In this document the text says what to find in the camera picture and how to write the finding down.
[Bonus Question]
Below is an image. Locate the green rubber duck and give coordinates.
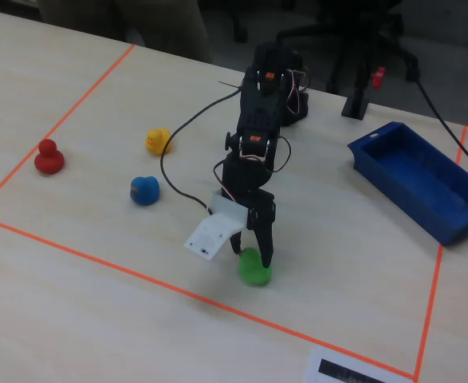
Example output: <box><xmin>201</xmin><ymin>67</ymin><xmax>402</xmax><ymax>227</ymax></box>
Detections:
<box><xmin>237</xmin><ymin>247</ymin><xmax>273</xmax><ymax>288</ymax></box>

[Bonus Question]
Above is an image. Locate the orange tape strip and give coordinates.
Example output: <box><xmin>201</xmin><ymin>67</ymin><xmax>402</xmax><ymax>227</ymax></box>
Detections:
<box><xmin>0</xmin><ymin>215</ymin><xmax>416</xmax><ymax>380</ymax></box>
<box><xmin>0</xmin><ymin>44</ymin><xmax>137</xmax><ymax>212</ymax></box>
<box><xmin>412</xmin><ymin>125</ymin><xmax>468</xmax><ymax>382</ymax></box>

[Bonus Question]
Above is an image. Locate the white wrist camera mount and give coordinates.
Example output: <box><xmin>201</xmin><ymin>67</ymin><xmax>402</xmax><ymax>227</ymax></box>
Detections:
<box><xmin>183</xmin><ymin>191</ymin><xmax>248</xmax><ymax>261</ymax></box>

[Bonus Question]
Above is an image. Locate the yellow rubber duck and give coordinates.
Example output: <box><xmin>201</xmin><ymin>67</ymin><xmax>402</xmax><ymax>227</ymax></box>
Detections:
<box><xmin>144</xmin><ymin>127</ymin><xmax>174</xmax><ymax>156</ymax></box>

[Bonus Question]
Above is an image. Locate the black office chair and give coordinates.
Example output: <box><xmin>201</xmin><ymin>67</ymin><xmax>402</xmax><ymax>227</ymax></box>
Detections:
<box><xmin>276</xmin><ymin>0</ymin><xmax>421</xmax><ymax>95</ymax></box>

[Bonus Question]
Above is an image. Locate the red rubber duck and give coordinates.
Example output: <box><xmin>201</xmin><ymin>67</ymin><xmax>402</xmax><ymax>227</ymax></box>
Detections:
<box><xmin>33</xmin><ymin>138</ymin><xmax>65</xmax><ymax>176</ymax></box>

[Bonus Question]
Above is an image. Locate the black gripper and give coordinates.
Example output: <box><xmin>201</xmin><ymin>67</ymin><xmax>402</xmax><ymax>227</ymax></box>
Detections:
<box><xmin>221</xmin><ymin>153</ymin><xmax>277</xmax><ymax>268</ymax></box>

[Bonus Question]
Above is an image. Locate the black camera cable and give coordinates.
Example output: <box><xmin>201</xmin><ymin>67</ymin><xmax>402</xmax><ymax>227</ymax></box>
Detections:
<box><xmin>159</xmin><ymin>88</ymin><xmax>242</xmax><ymax>213</ymax></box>

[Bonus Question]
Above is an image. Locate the small red clamp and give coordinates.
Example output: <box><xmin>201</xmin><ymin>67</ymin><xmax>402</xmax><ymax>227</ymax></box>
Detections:
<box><xmin>370</xmin><ymin>66</ymin><xmax>387</xmax><ymax>89</ymax></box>

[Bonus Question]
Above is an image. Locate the white barcode paper label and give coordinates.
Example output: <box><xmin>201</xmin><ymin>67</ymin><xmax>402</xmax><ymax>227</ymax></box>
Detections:
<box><xmin>303</xmin><ymin>345</ymin><xmax>414</xmax><ymax>383</ymax></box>

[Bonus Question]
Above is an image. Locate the blue rubber duck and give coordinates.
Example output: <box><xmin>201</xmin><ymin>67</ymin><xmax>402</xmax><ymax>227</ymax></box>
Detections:
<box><xmin>129</xmin><ymin>175</ymin><xmax>162</xmax><ymax>207</ymax></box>

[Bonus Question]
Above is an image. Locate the thick black power cable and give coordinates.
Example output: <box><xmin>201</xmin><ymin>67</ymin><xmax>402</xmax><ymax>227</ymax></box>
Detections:
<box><xmin>413</xmin><ymin>77</ymin><xmax>468</xmax><ymax>179</ymax></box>

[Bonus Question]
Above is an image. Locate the blue plastic box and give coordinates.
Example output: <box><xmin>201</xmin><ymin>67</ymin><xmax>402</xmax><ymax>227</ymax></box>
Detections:
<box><xmin>347</xmin><ymin>120</ymin><xmax>468</xmax><ymax>247</ymax></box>

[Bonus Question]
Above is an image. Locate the black table clamp stand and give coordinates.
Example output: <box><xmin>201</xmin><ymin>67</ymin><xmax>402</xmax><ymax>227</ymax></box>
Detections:
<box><xmin>340</xmin><ymin>51</ymin><xmax>373</xmax><ymax>120</ymax></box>

